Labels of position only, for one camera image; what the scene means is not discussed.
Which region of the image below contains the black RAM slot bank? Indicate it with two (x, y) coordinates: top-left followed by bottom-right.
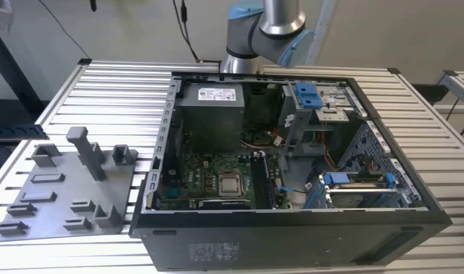
(250, 154), (269, 209)

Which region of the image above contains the black round case speaker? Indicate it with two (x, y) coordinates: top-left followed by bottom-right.
(250, 130), (274, 146)

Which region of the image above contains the grey power supply unit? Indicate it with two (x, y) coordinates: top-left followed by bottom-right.
(174, 82), (245, 156)

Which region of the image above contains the black case fan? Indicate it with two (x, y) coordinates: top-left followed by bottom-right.
(166, 118), (186, 183)

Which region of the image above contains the green motherboard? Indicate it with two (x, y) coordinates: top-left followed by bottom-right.
(155, 152), (290, 211)

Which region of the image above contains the CPU socket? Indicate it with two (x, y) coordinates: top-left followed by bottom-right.
(216, 170), (245, 199)

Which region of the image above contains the black graphics card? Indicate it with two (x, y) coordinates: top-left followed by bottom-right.
(189, 198), (253, 211)

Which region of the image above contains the blue disk carrier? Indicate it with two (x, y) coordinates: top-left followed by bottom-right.
(320, 171), (401, 209)

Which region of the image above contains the black open PC case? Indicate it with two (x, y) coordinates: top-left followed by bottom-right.
(129, 71), (453, 272)

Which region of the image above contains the grey plastic parts rack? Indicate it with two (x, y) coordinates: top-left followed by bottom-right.
(0, 126), (142, 243)

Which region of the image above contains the dark slotted tray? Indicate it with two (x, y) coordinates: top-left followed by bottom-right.
(0, 125), (50, 141)

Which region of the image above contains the black side stand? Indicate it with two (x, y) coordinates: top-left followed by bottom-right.
(0, 28), (53, 178)

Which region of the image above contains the neighbouring aluminium slat table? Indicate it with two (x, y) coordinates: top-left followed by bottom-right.
(432, 70), (464, 115)

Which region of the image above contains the power supply wire bundle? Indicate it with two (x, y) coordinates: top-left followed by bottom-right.
(241, 130), (290, 150)

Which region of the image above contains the blue plug data wire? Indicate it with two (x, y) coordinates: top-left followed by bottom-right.
(277, 184), (313, 195)

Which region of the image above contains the blue plastic drive bracket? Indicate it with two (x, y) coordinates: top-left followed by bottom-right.
(293, 82), (324, 110)

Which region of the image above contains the black hanging cable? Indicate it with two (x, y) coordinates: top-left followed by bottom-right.
(173, 0), (213, 63)

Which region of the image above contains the thin black wall wire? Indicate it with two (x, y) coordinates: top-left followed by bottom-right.
(45, 0), (91, 60)

